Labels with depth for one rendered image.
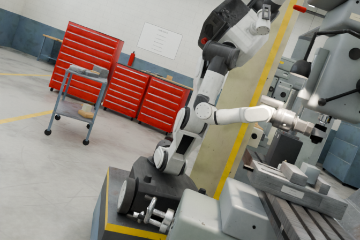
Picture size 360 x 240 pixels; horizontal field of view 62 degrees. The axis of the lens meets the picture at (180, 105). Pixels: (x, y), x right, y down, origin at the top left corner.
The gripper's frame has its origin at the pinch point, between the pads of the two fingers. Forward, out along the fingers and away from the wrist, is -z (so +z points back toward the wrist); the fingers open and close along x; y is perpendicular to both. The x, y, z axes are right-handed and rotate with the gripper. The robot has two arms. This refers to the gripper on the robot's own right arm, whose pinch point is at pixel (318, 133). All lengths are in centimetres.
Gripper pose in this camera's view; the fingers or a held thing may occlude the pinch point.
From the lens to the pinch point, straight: 135.2
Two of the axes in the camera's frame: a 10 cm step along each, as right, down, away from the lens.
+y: -3.4, 9.3, 1.1
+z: -8.8, -3.6, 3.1
